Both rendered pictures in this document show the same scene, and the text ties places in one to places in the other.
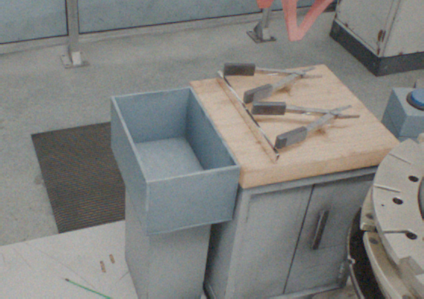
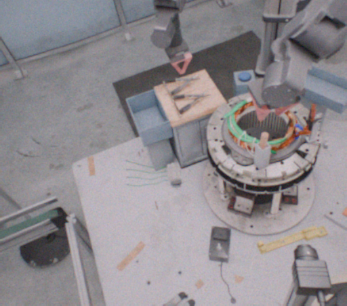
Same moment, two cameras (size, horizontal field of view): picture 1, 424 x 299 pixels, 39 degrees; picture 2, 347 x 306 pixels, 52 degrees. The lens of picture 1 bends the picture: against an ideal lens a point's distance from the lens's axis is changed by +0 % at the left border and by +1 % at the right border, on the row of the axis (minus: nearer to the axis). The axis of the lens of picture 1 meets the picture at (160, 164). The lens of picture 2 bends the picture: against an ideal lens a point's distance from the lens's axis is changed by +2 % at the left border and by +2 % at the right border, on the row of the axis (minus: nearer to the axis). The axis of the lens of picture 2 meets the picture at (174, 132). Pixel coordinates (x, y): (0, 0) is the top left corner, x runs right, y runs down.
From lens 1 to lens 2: 0.55 m
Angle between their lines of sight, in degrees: 12
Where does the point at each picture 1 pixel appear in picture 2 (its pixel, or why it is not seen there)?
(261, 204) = (181, 129)
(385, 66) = not seen: hidden behind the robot
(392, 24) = not seen: outside the picture
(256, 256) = (187, 145)
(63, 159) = (129, 93)
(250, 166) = (173, 120)
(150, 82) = not seen: hidden behind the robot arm
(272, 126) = (181, 102)
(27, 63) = (104, 43)
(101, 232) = (137, 140)
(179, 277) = (162, 156)
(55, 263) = (122, 155)
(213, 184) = (162, 128)
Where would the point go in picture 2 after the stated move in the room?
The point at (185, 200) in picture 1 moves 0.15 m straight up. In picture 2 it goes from (154, 134) to (145, 103)
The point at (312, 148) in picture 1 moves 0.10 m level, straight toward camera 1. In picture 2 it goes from (194, 109) to (186, 132)
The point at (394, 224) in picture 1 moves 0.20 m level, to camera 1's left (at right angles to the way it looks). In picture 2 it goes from (211, 137) to (146, 143)
